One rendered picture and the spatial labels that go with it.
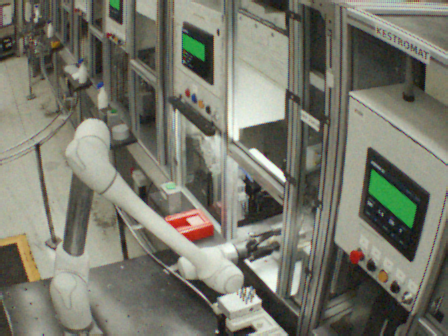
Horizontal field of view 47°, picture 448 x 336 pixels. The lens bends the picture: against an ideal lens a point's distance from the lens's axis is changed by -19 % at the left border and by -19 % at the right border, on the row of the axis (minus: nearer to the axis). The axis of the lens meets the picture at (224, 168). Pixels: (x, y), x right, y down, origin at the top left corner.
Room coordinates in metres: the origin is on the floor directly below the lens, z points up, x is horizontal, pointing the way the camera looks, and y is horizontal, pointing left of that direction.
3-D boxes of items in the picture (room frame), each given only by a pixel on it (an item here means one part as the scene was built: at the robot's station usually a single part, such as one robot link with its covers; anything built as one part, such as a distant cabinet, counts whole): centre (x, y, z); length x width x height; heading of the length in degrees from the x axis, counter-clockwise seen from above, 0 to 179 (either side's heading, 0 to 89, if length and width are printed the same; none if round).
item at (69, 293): (1.57, 0.61, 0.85); 0.18 x 0.16 x 0.22; 8
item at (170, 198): (2.13, 0.21, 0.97); 0.08 x 0.08 x 0.12; 28
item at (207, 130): (2.12, 0.12, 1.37); 0.36 x 0.04 x 0.04; 28
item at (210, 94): (2.18, 0.00, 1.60); 0.42 x 0.29 x 0.46; 28
